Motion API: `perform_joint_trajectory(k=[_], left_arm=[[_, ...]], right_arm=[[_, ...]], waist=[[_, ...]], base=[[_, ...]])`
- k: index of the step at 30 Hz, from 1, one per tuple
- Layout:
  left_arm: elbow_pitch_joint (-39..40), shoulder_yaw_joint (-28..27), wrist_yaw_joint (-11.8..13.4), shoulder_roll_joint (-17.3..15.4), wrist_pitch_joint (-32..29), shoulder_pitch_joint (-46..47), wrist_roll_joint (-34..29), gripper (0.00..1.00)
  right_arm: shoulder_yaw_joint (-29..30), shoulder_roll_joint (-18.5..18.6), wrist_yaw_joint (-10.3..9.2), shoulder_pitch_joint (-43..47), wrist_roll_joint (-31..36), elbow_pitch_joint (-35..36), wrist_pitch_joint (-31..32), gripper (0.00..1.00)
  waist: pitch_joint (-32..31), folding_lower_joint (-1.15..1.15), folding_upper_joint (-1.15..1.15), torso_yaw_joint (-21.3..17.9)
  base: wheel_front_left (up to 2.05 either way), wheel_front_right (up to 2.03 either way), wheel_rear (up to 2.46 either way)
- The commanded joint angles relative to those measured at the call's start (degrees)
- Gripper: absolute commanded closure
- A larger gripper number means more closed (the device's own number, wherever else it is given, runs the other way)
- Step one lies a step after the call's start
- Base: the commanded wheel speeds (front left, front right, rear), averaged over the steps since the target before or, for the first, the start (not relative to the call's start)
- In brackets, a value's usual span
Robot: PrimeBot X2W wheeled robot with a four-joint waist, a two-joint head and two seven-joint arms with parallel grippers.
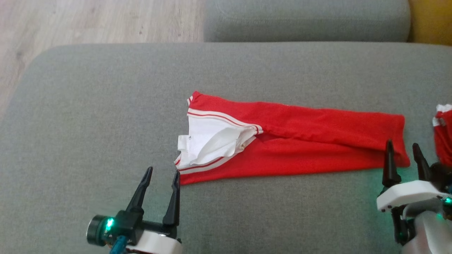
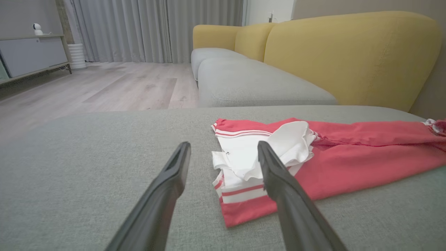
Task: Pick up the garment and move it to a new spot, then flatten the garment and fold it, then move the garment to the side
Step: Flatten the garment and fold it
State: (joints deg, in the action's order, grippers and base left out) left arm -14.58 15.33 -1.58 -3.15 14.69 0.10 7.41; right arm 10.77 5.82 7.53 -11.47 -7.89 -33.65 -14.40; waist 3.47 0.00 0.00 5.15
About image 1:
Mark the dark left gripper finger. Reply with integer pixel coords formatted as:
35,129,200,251
126,167,153,216
162,170,181,226

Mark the wide yellow sofa backrest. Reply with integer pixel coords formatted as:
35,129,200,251
408,0,452,46

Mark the red basketball jersey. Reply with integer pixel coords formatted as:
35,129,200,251
174,91,411,186

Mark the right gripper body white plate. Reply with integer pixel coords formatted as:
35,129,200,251
376,181,448,244

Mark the red shorts white stripe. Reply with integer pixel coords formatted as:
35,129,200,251
432,104,452,167

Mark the small grey sofa seat cushion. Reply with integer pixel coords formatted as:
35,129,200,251
203,0,411,43

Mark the large grey sofa seat cushion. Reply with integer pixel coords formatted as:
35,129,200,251
0,42,452,254

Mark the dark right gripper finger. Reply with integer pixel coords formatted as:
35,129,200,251
382,139,402,187
412,143,433,181

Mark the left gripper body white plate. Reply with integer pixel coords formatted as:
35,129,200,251
127,220,183,254

